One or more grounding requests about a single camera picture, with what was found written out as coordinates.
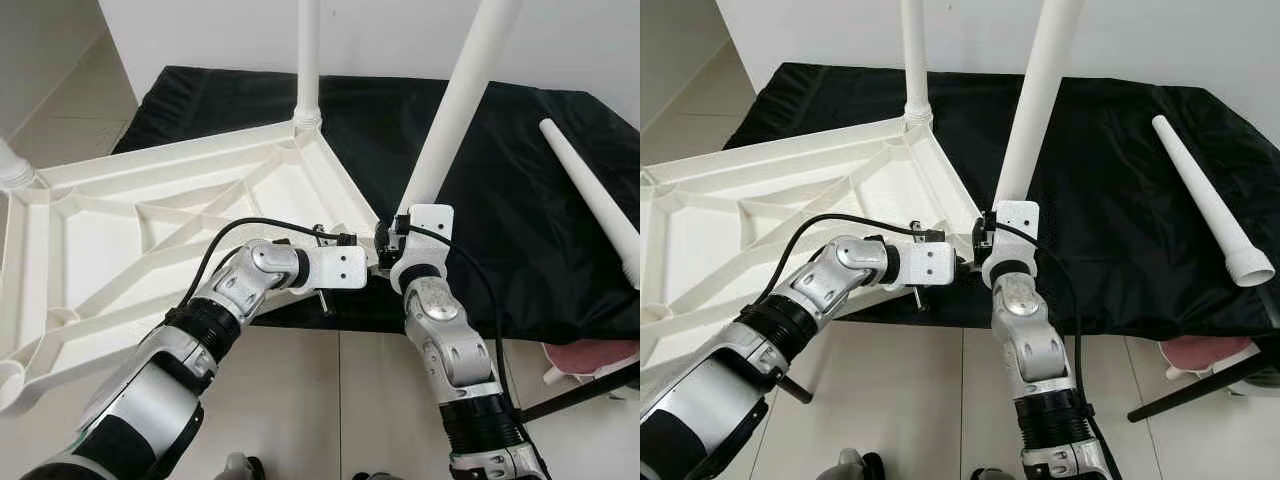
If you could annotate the white plastic table leg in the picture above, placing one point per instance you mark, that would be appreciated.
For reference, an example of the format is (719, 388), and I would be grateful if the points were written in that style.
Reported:
(12, 170)
(595, 200)
(455, 100)
(307, 60)
(1205, 195)
(915, 60)
(1035, 100)

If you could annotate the white plastic table top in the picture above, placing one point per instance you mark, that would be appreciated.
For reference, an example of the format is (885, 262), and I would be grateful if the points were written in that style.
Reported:
(720, 230)
(100, 240)

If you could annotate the black table cloth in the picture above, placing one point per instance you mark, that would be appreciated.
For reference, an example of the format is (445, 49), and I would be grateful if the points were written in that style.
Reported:
(500, 150)
(1100, 150)

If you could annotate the grey right robot foot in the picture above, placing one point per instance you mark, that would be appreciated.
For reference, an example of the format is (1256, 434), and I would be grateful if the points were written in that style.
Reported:
(375, 476)
(992, 474)

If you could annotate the grey robot foot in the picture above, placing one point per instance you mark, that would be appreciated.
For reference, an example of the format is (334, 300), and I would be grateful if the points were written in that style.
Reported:
(992, 474)
(240, 468)
(375, 476)
(855, 466)

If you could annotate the small white plastic piece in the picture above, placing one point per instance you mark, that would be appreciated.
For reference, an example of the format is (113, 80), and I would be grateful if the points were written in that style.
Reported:
(555, 376)
(1177, 372)

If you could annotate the pink slipper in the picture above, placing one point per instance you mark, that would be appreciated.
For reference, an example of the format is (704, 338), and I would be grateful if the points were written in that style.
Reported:
(580, 355)
(1205, 350)

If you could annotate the grey left robot foot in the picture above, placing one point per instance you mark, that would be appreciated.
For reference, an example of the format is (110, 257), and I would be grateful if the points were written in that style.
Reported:
(855, 466)
(240, 468)

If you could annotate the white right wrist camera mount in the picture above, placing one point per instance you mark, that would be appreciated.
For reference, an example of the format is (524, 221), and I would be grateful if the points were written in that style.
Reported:
(425, 235)
(1012, 232)

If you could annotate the black metal table frame leg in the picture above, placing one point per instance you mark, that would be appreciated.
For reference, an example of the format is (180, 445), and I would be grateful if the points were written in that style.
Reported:
(797, 390)

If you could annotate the black metal table frame bar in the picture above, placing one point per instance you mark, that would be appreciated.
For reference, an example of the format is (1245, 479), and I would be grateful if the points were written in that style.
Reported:
(580, 392)
(1200, 385)

